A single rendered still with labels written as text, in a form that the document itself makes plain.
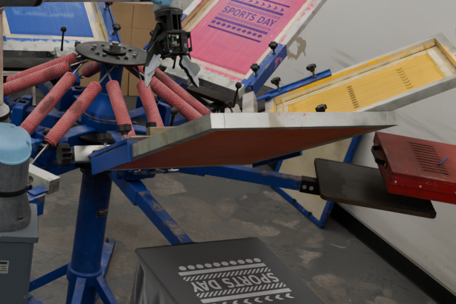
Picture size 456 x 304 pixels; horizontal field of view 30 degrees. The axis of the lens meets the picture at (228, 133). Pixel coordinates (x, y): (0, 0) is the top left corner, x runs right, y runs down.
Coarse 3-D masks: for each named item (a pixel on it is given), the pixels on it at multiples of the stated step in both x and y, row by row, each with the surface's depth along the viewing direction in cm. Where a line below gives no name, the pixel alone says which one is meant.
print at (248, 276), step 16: (192, 272) 254; (208, 272) 255; (224, 272) 257; (240, 272) 259; (256, 272) 261; (272, 272) 262; (192, 288) 245; (208, 288) 247; (224, 288) 248; (240, 288) 250; (256, 288) 251; (272, 288) 253; (288, 288) 255
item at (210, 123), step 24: (192, 120) 212; (216, 120) 204; (240, 120) 208; (264, 120) 211; (288, 120) 215; (312, 120) 218; (336, 120) 222; (360, 120) 226; (384, 120) 230; (144, 144) 237; (168, 144) 224; (144, 168) 277
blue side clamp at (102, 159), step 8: (120, 144) 249; (128, 144) 245; (96, 152) 265; (104, 152) 260; (112, 152) 254; (120, 152) 249; (128, 152) 244; (96, 160) 266; (104, 160) 260; (112, 160) 254; (120, 160) 249; (128, 160) 244; (96, 168) 266; (104, 168) 260; (112, 168) 256
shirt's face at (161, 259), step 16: (224, 240) 277; (240, 240) 279; (256, 240) 281; (144, 256) 257; (160, 256) 259; (176, 256) 261; (192, 256) 263; (208, 256) 265; (224, 256) 266; (240, 256) 268; (256, 256) 270; (272, 256) 272; (160, 272) 250; (176, 272) 252; (288, 272) 264; (176, 288) 243; (304, 288) 256
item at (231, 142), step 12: (216, 132) 211; (228, 132) 213; (240, 132) 215; (252, 132) 218; (264, 132) 220; (276, 132) 222; (288, 132) 225; (180, 144) 226; (192, 144) 228; (204, 144) 231; (216, 144) 233; (228, 144) 236; (240, 144) 239; (252, 144) 242; (156, 156) 247; (168, 156) 250; (180, 156) 253; (192, 156) 256; (204, 156) 260; (120, 168) 270
